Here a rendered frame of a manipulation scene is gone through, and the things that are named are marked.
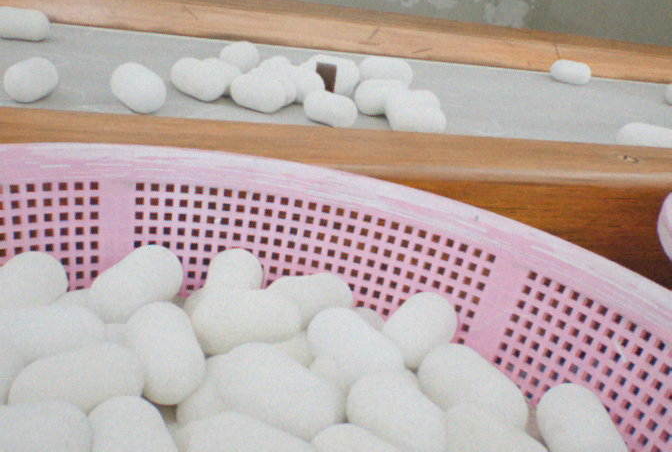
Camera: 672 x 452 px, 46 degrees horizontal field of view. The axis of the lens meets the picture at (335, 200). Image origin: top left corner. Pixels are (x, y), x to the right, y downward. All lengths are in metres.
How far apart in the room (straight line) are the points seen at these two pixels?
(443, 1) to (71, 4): 2.35
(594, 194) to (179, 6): 0.39
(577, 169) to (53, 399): 0.24
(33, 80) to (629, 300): 0.28
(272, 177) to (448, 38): 0.48
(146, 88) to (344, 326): 0.21
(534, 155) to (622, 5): 2.40
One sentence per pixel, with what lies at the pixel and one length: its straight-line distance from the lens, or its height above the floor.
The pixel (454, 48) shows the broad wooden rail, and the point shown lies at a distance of 0.72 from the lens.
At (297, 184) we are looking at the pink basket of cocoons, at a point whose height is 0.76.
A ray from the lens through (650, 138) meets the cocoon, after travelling 0.49.
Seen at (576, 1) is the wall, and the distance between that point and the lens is 2.92.
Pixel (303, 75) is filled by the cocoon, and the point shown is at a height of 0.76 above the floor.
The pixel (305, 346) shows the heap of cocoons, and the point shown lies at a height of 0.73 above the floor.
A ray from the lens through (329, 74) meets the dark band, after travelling 0.48.
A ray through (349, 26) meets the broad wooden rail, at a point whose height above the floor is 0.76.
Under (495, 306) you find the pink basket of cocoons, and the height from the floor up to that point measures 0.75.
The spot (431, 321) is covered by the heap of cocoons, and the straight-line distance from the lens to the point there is 0.23.
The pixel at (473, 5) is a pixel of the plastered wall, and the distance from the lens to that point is 2.97.
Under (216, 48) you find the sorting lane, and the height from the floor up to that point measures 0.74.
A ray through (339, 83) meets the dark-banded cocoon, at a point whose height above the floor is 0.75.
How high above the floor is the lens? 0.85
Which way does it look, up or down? 20 degrees down
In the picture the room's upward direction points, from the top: 10 degrees clockwise
